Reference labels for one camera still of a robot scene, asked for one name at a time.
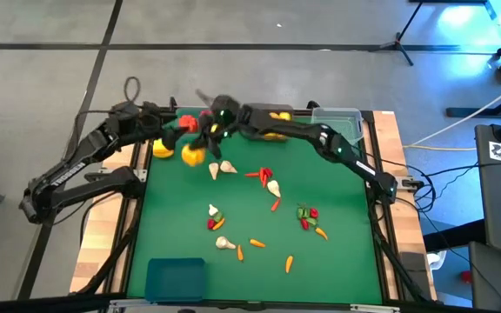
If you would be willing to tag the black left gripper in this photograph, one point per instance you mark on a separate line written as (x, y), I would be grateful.
(157, 117)

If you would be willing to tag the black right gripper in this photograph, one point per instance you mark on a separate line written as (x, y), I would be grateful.
(226, 108)

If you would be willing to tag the red bell pepper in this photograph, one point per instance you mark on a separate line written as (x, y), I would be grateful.
(188, 124)

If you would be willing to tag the yellow bell pepper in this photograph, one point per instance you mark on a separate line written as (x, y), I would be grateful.
(193, 155)
(162, 149)

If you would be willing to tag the orange fruit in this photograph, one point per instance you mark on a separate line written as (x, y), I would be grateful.
(274, 115)

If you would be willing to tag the yellow lemon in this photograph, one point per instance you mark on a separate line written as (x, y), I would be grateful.
(285, 115)
(275, 136)

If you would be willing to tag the long thin red chili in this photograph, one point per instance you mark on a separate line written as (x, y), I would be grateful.
(252, 175)

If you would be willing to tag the small white garlic bulb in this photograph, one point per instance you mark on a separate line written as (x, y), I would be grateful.
(212, 210)

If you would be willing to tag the long orange chili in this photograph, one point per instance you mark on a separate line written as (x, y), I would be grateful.
(257, 243)

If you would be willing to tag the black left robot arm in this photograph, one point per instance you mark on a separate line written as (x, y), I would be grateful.
(65, 171)

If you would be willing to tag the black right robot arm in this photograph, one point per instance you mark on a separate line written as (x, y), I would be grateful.
(363, 167)

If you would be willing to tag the black clamp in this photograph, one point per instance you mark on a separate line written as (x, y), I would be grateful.
(172, 102)
(312, 104)

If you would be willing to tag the grey translucent plastic bin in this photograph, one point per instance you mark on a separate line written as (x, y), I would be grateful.
(252, 135)

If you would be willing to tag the small green pepper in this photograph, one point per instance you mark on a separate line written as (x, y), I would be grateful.
(218, 216)
(311, 221)
(302, 213)

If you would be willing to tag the small red pepper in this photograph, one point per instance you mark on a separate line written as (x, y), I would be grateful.
(314, 213)
(304, 224)
(211, 224)

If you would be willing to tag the small orange chili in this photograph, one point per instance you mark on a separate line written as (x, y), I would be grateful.
(240, 253)
(289, 264)
(321, 234)
(219, 224)

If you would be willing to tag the clear plastic bin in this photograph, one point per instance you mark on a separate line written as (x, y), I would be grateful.
(346, 119)

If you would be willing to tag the dark blue plastic bin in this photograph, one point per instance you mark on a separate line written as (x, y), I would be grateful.
(175, 280)

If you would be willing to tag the green table mat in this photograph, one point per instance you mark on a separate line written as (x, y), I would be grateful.
(342, 269)

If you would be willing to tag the black tripod stand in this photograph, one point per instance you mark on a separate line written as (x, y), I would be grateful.
(400, 39)

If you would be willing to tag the black desk leg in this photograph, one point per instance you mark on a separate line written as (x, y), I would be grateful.
(485, 111)

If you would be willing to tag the small red object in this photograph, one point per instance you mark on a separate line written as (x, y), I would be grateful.
(465, 276)

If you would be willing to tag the grey cabinet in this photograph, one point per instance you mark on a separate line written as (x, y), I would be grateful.
(498, 278)

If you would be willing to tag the silver metal bracket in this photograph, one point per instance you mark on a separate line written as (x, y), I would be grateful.
(374, 308)
(133, 304)

